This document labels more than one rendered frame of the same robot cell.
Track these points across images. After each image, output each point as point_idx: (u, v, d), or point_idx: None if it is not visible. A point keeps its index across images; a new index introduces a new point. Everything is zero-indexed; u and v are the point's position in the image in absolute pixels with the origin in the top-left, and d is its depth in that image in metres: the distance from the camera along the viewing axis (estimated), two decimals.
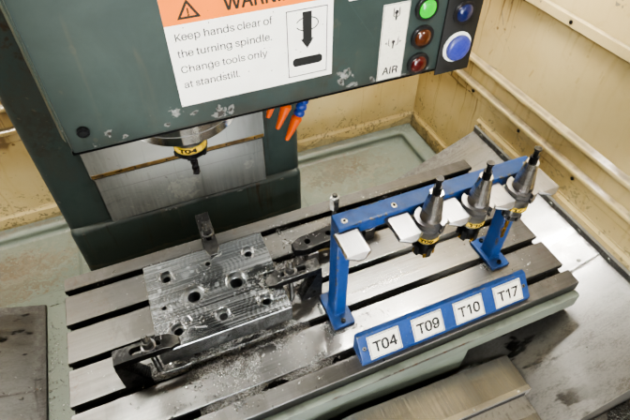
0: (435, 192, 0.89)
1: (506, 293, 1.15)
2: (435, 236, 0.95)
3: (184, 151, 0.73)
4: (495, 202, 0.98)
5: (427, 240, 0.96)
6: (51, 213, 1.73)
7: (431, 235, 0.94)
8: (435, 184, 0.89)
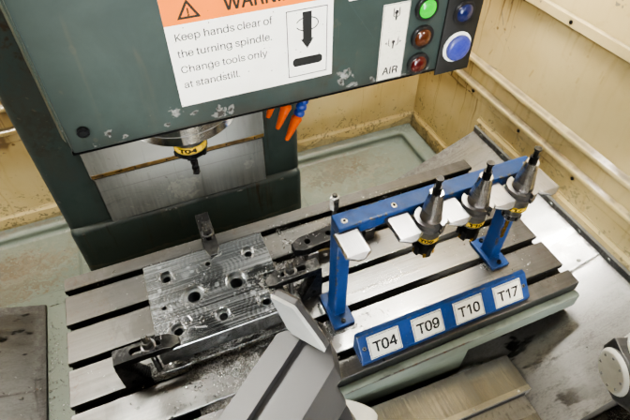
0: (435, 192, 0.89)
1: (506, 293, 1.15)
2: (435, 236, 0.95)
3: (184, 151, 0.73)
4: (495, 202, 0.98)
5: (427, 240, 0.96)
6: (51, 213, 1.73)
7: (431, 235, 0.94)
8: (435, 184, 0.89)
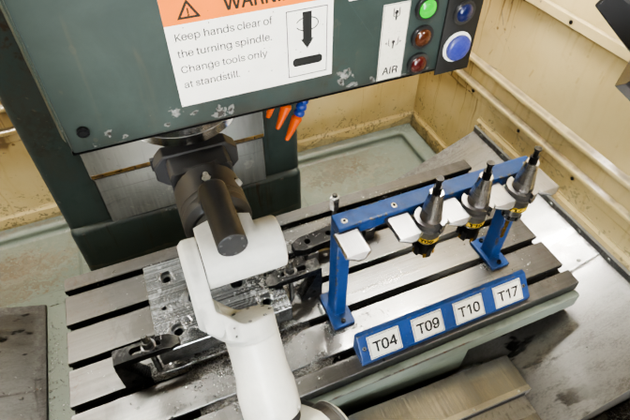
0: (435, 192, 0.89)
1: (506, 293, 1.15)
2: (435, 236, 0.95)
3: None
4: (495, 202, 0.98)
5: (427, 240, 0.96)
6: (51, 213, 1.73)
7: (431, 235, 0.94)
8: (435, 184, 0.89)
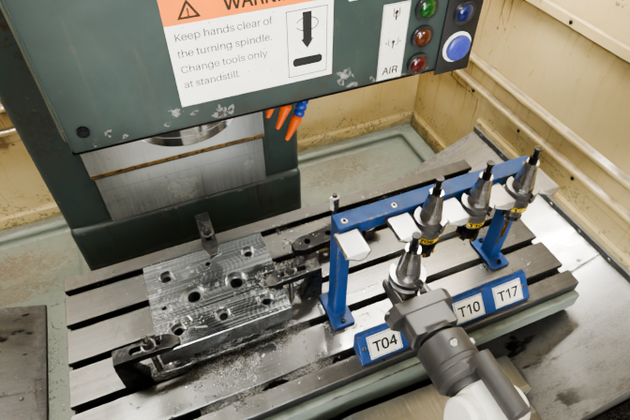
0: (435, 192, 0.89)
1: (506, 293, 1.15)
2: (435, 236, 0.95)
3: (404, 299, 0.86)
4: (495, 202, 0.98)
5: (427, 240, 0.96)
6: (51, 213, 1.73)
7: (431, 235, 0.94)
8: (435, 184, 0.89)
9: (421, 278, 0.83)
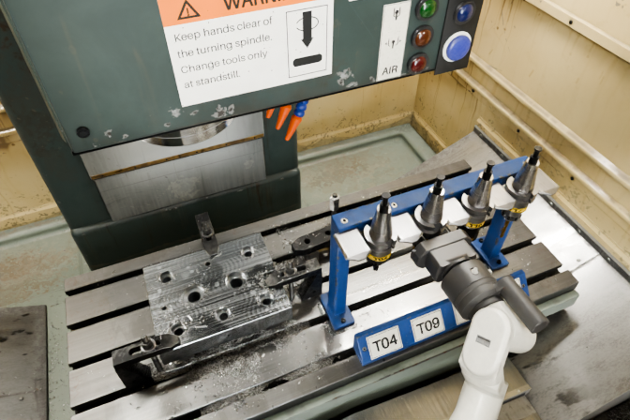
0: (435, 190, 0.89)
1: None
2: (435, 235, 0.95)
3: (378, 259, 0.93)
4: (495, 202, 0.98)
5: (427, 239, 0.95)
6: (51, 213, 1.73)
7: (431, 234, 0.93)
8: (435, 182, 0.89)
9: (392, 238, 0.90)
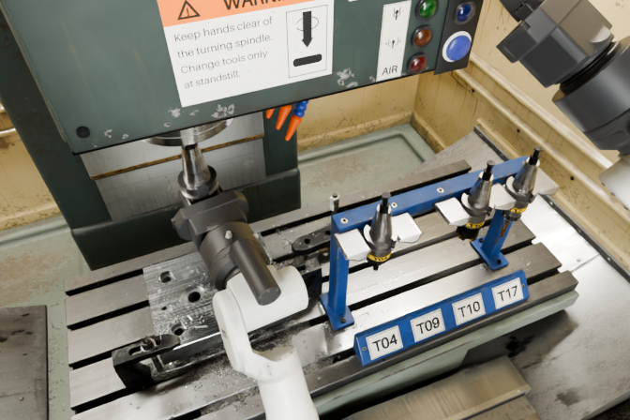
0: (185, 145, 0.74)
1: (506, 293, 1.15)
2: None
3: (378, 259, 0.93)
4: (495, 202, 0.98)
5: None
6: (51, 213, 1.73)
7: (198, 199, 0.79)
8: None
9: (392, 238, 0.90)
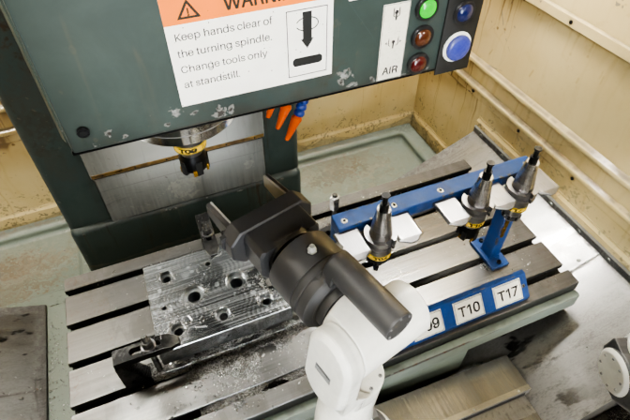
0: None
1: (506, 293, 1.15)
2: None
3: (378, 259, 0.93)
4: (495, 202, 0.98)
5: (187, 148, 0.72)
6: (51, 213, 1.73)
7: None
8: None
9: (392, 238, 0.90)
